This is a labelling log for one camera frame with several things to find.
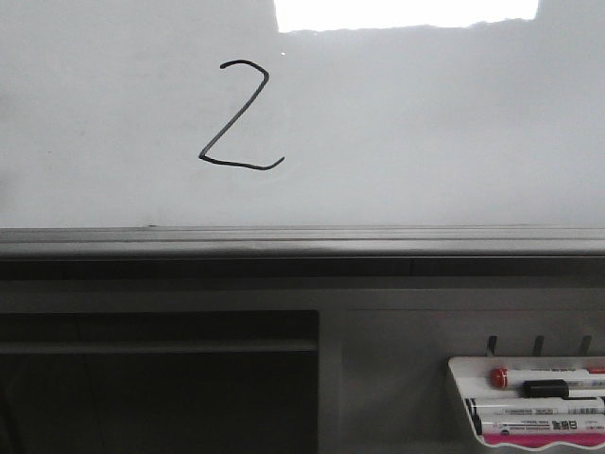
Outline grey whiteboard ledge tray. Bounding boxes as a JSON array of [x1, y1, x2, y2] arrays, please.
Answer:
[[1, 225, 604, 260]]

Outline white whiteboard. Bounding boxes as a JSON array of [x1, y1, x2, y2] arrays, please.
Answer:
[[1, 1, 604, 228]]

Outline red capped whiteboard marker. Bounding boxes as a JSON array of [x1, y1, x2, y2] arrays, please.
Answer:
[[489, 367, 604, 389]]

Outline black hook left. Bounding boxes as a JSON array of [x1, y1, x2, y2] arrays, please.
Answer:
[[486, 335, 498, 358]]

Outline black hook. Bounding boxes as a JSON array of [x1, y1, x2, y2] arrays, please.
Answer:
[[531, 335, 545, 357], [578, 335, 592, 357], [486, 335, 498, 358]]

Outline white marker holder tray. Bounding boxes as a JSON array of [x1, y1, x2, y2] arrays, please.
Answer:
[[448, 357, 604, 453]]

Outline black capped white marker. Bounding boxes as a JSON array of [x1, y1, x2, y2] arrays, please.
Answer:
[[465, 397, 604, 416]]

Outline black hook middle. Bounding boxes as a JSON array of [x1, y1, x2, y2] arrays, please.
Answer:
[[531, 335, 545, 357]]

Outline black marker cap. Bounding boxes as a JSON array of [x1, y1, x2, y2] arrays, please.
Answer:
[[522, 379, 570, 398]]

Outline white marker with label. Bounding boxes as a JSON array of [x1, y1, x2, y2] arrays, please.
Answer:
[[472, 414, 604, 436]]

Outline black hook right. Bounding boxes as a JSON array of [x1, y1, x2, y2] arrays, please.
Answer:
[[578, 335, 592, 357]]

